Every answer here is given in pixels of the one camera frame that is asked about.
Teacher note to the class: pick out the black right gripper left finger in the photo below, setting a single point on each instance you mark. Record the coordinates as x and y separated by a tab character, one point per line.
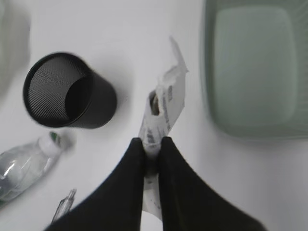
117	203

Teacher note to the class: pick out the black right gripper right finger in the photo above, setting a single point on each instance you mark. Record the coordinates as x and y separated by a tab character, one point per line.
189	204

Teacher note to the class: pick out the clear plastic water bottle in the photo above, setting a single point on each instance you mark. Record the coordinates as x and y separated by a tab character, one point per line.
23	166

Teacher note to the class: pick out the white waste paper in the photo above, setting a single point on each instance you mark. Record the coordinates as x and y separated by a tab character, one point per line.
163	107

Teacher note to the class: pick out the grey white ballpoint pen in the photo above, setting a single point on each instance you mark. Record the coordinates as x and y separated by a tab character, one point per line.
64	205

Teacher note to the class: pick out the black mesh pen holder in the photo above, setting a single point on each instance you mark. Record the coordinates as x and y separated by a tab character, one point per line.
61	90

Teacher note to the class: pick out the pale green plastic basket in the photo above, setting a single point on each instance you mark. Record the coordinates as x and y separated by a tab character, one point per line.
254	63

